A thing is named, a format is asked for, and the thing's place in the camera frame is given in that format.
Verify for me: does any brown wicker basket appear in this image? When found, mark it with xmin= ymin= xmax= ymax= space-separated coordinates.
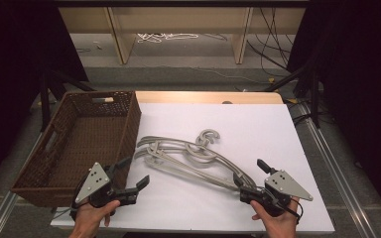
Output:
xmin=10 ymin=90 xmax=143 ymax=208

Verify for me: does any person's right hand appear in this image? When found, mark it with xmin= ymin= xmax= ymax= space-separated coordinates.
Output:
xmin=250 ymin=197 xmax=301 ymax=238

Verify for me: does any black curtain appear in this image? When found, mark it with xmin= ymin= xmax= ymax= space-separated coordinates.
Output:
xmin=286 ymin=0 xmax=381 ymax=229
xmin=0 ymin=0 xmax=89 ymax=199

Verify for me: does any black cable bundle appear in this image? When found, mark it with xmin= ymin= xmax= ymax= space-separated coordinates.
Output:
xmin=246 ymin=7 xmax=296 ymax=77

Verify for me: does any wooden table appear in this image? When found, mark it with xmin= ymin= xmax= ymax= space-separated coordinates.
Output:
xmin=134 ymin=90 xmax=285 ymax=105

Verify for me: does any person's left hand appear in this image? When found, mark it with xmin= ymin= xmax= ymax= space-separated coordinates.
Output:
xmin=68 ymin=197 xmax=122 ymax=238

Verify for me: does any light wooden shelf unit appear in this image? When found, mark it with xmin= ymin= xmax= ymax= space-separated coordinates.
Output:
xmin=58 ymin=6 xmax=308 ymax=65

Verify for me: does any white cable bundle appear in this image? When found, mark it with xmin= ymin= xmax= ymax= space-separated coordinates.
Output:
xmin=136 ymin=32 xmax=200 ymax=45

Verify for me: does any white board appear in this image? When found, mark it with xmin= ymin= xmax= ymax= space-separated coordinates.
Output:
xmin=50 ymin=102 xmax=336 ymax=234

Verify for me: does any thin white cable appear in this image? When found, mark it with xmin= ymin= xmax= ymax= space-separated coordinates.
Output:
xmin=165 ymin=64 xmax=271 ymax=85

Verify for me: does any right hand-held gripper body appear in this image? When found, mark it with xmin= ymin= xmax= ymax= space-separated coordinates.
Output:
xmin=239 ymin=170 xmax=314 ymax=218

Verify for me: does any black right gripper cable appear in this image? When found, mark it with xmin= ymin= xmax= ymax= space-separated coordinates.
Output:
xmin=286 ymin=197 xmax=305 ymax=222

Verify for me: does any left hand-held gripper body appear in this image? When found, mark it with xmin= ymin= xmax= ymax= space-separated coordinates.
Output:
xmin=70 ymin=162 xmax=139 ymax=210

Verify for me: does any black tripod stand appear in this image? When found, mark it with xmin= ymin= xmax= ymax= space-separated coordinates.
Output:
xmin=263 ymin=60 xmax=322 ymax=129
xmin=39 ymin=67 xmax=97 ymax=133

